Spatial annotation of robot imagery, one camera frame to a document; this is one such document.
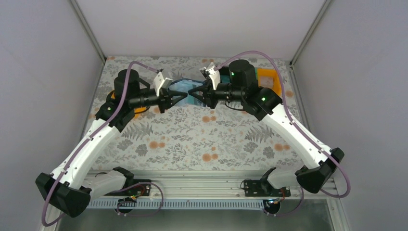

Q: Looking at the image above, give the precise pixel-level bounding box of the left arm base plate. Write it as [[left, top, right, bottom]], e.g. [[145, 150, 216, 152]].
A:
[[104, 179, 152, 196]]

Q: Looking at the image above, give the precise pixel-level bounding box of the orange bin right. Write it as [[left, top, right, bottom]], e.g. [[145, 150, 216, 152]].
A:
[[256, 68, 282, 96]]

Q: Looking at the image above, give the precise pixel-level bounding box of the blue leather card holder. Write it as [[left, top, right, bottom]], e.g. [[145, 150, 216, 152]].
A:
[[168, 78, 204, 107]]

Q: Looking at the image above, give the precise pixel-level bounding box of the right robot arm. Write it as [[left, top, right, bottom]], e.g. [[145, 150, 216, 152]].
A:
[[188, 59, 344, 193]]

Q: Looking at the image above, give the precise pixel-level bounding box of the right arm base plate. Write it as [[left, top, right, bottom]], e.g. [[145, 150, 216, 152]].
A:
[[240, 179, 291, 197]]

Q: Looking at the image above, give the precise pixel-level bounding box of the floral table mat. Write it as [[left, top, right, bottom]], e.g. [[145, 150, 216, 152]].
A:
[[87, 56, 303, 171]]

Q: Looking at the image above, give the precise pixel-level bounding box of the teal card stack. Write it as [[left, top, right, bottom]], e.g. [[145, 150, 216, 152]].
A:
[[220, 75, 231, 83]]

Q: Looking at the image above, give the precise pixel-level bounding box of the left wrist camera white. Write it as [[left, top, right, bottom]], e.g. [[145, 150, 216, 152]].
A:
[[153, 70, 173, 97]]

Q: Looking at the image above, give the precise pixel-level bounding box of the pale card stack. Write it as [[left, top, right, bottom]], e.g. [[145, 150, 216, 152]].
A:
[[260, 76, 274, 89]]

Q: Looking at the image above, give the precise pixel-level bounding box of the orange bin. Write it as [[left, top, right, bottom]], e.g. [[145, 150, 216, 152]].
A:
[[108, 90, 151, 119], [256, 68, 282, 96]]

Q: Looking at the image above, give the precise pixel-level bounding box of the orange bin left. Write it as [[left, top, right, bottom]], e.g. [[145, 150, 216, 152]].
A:
[[108, 90, 151, 119]]

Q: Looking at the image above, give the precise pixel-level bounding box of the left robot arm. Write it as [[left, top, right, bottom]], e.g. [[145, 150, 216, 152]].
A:
[[35, 69, 187, 219]]

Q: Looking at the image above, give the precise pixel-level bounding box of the aluminium mounting rail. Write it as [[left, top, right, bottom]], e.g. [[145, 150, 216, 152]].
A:
[[52, 169, 339, 200]]

